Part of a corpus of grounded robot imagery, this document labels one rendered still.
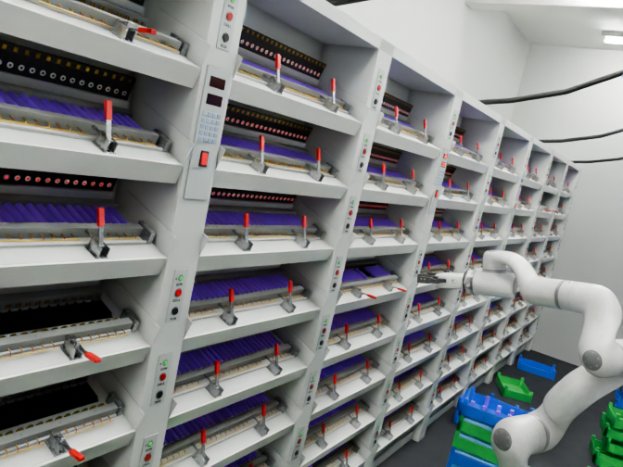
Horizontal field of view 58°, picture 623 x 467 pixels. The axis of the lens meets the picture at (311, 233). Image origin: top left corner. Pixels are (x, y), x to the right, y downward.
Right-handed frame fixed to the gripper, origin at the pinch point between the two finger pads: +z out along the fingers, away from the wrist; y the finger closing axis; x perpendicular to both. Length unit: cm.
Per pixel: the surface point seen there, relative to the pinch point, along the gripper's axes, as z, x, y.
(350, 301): 19.2, -8.8, -19.7
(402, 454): 39, -102, 80
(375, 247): 15.4, 10.1, -10.3
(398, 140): 8, 48, -11
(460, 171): 22, 47, 100
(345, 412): 37, -61, 12
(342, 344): 25.4, -25.9, -13.4
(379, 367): 31, -44, 30
